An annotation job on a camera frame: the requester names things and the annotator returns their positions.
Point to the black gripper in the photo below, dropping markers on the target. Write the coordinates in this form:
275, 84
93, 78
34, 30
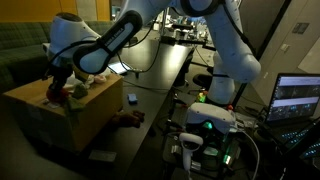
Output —
61, 76

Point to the red plush rose green leaves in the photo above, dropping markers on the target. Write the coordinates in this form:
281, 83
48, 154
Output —
80, 90

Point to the white pink plush toy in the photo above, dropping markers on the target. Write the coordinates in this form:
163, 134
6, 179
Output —
100, 79

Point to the blue sponge block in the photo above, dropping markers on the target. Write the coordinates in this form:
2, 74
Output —
132, 98

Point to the brown plush toy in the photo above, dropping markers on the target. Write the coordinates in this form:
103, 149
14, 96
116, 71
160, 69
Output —
128, 119

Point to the dark grey block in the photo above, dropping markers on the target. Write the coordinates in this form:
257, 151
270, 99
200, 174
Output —
101, 156

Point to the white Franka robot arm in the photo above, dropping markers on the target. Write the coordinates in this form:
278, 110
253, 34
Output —
233, 60

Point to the large cardboard box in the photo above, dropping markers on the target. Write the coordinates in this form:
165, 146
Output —
93, 113

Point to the green plaid sofa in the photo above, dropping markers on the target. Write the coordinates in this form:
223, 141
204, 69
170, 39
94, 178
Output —
20, 50

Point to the lit tablet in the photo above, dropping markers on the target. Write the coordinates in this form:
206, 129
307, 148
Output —
117, 68

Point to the small black cylinder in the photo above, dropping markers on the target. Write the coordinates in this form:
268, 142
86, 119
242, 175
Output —
137, 75

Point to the black equipment bar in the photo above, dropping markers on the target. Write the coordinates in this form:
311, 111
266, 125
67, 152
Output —
173, 39

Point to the white VR controller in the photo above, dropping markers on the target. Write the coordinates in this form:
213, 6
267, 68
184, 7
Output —
190, 140

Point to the small green yellow object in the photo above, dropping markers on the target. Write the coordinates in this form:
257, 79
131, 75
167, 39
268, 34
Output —
202, 97

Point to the white VR headset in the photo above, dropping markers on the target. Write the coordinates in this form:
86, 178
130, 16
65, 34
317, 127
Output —
210, 115

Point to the small red knob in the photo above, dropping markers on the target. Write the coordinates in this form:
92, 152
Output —
230, 107

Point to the black device green lights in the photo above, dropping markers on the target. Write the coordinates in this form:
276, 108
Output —
233, 146

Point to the open black laptop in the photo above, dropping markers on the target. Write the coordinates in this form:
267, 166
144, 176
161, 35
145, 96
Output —
293, 96

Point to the white wall switch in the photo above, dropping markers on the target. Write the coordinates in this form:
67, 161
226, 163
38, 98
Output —
285, 47

